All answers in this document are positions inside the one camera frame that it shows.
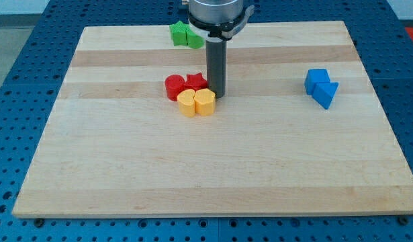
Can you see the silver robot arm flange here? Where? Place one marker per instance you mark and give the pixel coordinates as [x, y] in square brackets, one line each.
[218, 20]

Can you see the yellow hexagon block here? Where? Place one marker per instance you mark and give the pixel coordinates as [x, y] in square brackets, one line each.
[205, 102]

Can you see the yellow heart block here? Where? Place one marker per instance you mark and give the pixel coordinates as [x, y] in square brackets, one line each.
[186, 103]

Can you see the red star block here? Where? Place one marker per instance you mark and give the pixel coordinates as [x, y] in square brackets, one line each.
[195, 82]

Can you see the red cylinder block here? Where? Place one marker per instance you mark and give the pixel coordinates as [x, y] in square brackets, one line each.
[174, 85]

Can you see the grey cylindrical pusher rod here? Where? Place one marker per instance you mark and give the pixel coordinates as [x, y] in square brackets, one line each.
[216, 67]

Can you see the green rounded block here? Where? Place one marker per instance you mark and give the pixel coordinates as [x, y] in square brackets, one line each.
[193, 40]

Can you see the green star block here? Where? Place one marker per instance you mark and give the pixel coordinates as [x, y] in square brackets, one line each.
[178, 33]

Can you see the light wooden board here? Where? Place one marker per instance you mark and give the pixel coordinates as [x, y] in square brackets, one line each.
[115, 146]

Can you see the blue cube block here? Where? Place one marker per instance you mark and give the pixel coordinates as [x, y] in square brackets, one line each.
[313, 77]

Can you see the blue triangle block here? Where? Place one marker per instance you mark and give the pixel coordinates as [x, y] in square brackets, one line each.
[324, 93]

